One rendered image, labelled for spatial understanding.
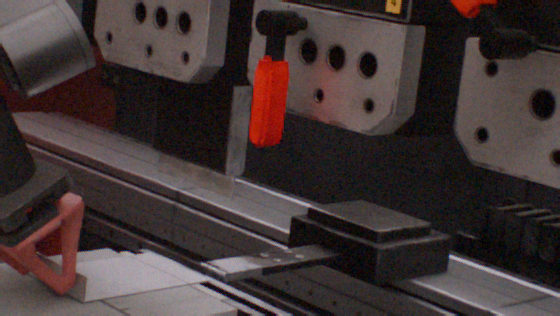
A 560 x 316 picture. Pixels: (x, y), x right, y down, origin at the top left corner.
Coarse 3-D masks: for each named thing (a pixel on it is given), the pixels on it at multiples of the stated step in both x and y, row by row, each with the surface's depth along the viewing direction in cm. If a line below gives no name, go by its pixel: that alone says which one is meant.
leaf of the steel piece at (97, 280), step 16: (128, 256) 108; (80, 272) 102; (96, 272) 103; (112, 272) 103; (128, 272) 104; (144, 272) 104; (160, 272) 105; (80, 288) 95; (96, 288) 99; (112, 288) 99; (128, 288) 100; (144, 288) 100; (160, 288) 101
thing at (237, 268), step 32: (320, 224) 118; (352, 224) 116; (384, 224) 116; (416, 224) 118; (256, 256) 112; (288, 256) 113; (320, 256) 114; (352, 256) 115; (384, 256) 113; (416, 256) 116; (448, 256) 120
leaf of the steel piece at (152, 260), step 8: (136, 256) 109; (144, 256) 109; (152, 256) 109; (152, 264) 107; (160, 264) 107; (168, 264) 107; (168, 272) 105; (176, 272) 105; (184, 272) 105; (192, 272) 106; (184, 280) 103; (192, 280) 103; (200, 280) 104; (208, 280) 104
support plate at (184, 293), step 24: (0, 264) 103; (0, 288) 97; (24, 288) 98; (48, 288) 98; (192, 288) 102; (0, 312) 92; (24, 312) 92; (48, 312) 93; (72, 312) 93; (96, 312) 94; (120, 312) 94; (144, 312) 95; (168, 312) 96; (192, 312) 96; (216, 312) 97
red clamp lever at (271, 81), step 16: (256, 16) 84; (272, 16) 84; (288, 16) 85; (272, 32) 84; (288, 32) 85; (272, 48) 85; (272, 64) 85; (288, 64) 86; (256, 80) 86; (272, 80) 85; (288, 80) 86; (256, 96) 86; (272, 96) 85; (256, 112) 86; (272, 112) 86; (256, 128) 86; (272, 128) 86; (256, 144) 86; (272, 144) 87
